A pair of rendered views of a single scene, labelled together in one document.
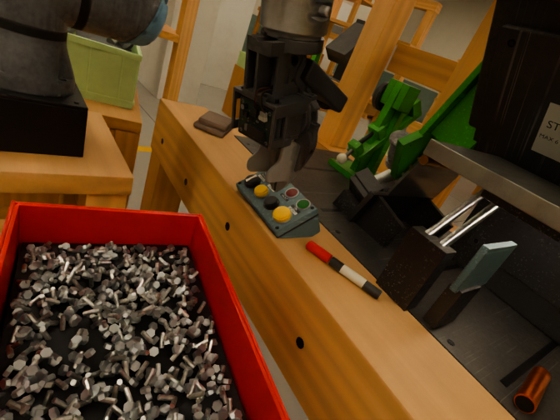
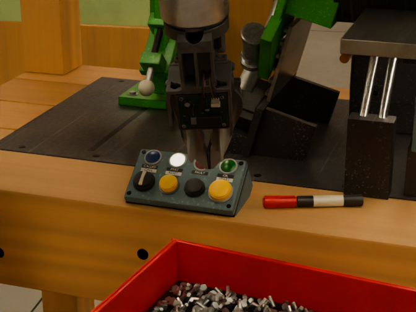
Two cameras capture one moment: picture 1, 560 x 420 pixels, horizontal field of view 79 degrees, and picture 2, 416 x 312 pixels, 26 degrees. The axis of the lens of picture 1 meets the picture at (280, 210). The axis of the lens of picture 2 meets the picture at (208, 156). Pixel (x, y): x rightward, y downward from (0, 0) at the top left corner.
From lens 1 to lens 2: 0.71 m
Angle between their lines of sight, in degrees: 27
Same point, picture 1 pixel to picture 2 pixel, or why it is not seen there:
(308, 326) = (335, 268)
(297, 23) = (218, 13)
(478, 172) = (396, 49)
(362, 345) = (395, 240)
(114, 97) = not seen: outside the picture
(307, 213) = (242, 172)
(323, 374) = not seen: hidden behind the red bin
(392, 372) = not seen: outside the picture
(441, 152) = (356, 46)
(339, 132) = (65, 46)
